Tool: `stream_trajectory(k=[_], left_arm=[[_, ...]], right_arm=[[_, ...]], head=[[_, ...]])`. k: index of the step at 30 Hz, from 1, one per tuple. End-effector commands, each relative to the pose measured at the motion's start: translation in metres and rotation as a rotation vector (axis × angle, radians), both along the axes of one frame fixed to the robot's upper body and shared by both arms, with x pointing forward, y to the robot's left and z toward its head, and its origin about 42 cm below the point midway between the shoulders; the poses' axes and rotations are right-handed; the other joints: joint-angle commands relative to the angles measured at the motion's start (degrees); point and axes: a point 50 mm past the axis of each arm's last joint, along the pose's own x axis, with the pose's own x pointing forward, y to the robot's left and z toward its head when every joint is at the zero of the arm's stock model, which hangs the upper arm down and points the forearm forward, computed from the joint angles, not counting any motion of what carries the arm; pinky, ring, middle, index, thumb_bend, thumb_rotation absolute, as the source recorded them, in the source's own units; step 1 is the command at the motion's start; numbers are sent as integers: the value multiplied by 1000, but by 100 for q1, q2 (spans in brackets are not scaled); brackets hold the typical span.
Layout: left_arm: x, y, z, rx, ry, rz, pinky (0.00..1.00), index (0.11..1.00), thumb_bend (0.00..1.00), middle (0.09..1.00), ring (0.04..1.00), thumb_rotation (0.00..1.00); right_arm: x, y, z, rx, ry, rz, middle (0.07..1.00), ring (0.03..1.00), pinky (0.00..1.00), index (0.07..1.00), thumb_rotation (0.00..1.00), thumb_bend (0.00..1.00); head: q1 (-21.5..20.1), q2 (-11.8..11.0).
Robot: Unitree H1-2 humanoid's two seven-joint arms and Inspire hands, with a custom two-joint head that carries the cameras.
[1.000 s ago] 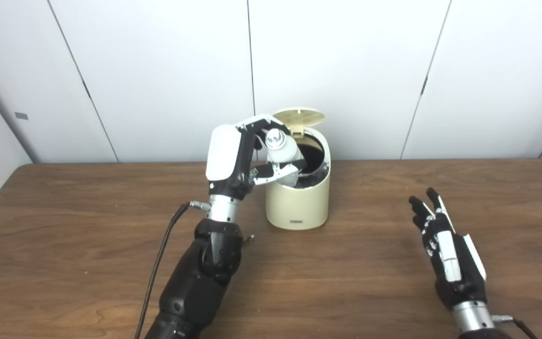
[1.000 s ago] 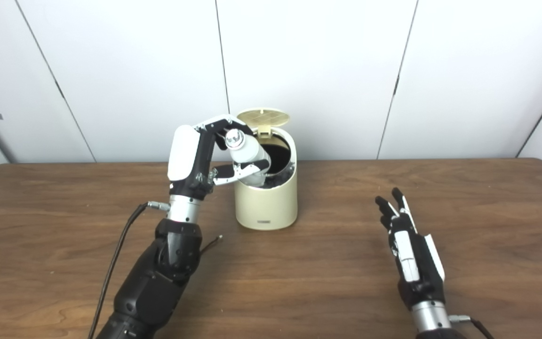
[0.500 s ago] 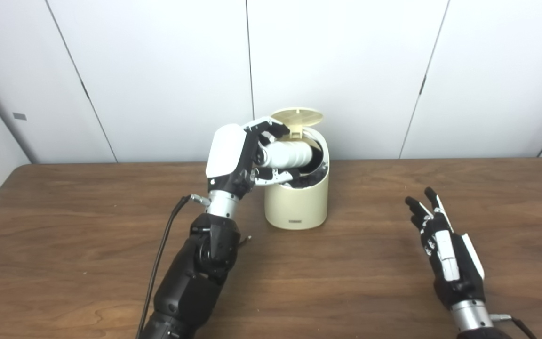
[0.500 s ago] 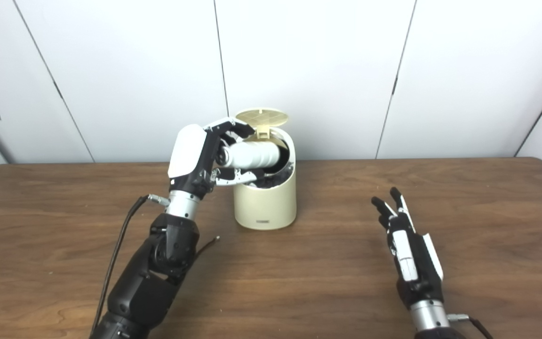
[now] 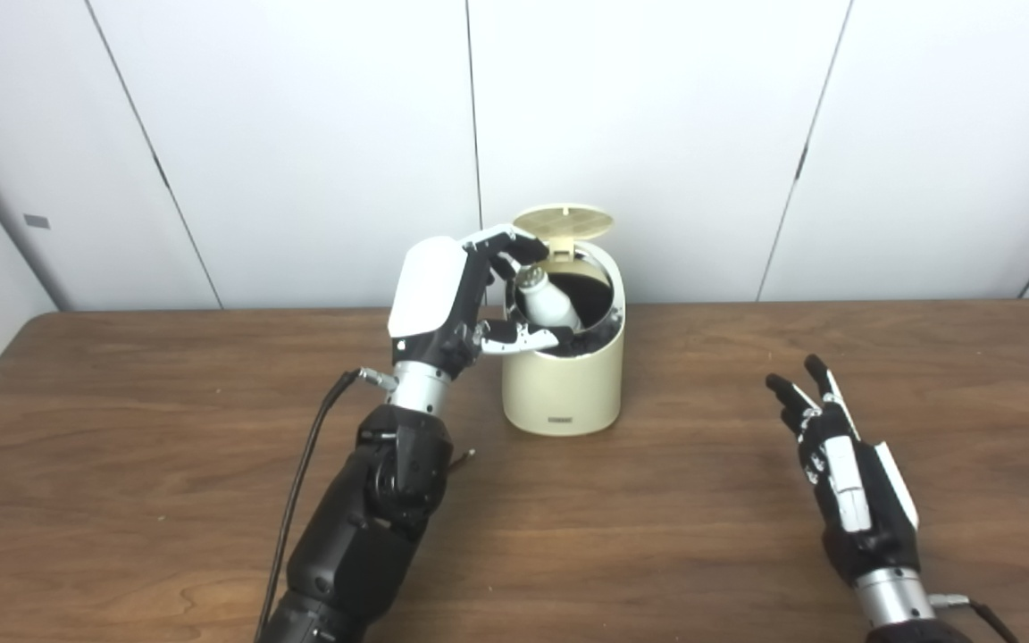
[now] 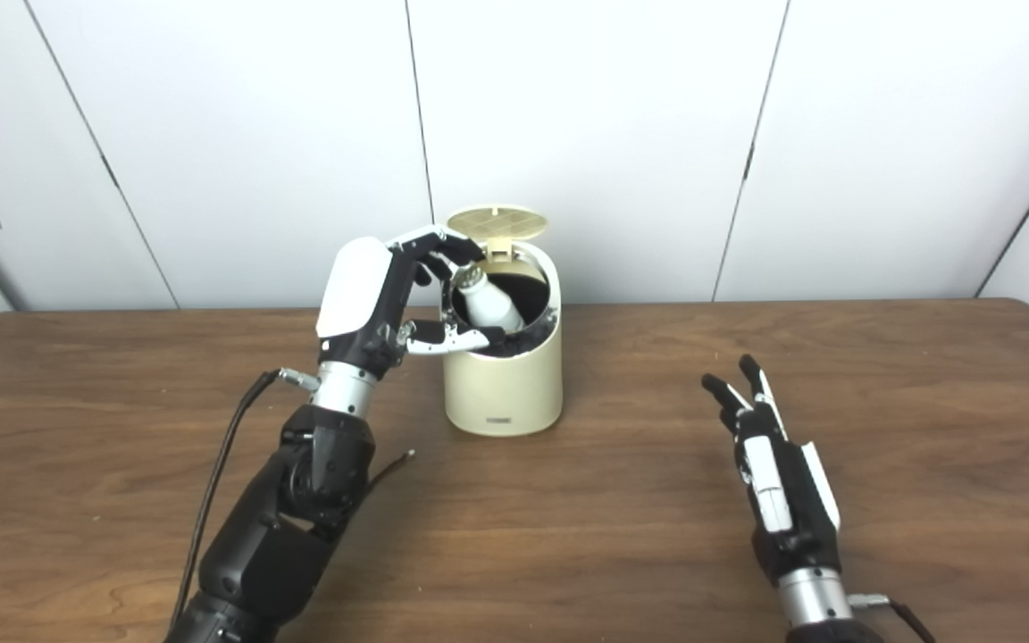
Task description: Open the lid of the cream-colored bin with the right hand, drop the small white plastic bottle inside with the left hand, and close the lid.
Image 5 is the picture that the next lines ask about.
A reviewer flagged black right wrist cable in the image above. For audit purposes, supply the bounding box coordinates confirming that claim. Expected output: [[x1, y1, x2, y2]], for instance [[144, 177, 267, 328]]
[[930, 592, 1020, 643]]

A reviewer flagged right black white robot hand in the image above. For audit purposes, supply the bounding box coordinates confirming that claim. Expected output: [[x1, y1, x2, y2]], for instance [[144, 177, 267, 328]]
[[765, 355, 921, 586]]

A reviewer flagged small white plastic bottle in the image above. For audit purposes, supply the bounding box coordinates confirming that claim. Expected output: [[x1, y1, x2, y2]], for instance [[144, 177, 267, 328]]
[[514, 265, 583, 331]]

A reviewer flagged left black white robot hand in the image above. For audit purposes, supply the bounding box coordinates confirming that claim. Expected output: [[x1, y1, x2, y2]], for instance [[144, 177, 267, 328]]
[[387, 228, 573, 380]]

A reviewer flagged cream-colored bin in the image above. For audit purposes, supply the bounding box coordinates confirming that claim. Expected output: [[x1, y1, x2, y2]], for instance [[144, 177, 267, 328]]
[[501, 239, 627, 438]]

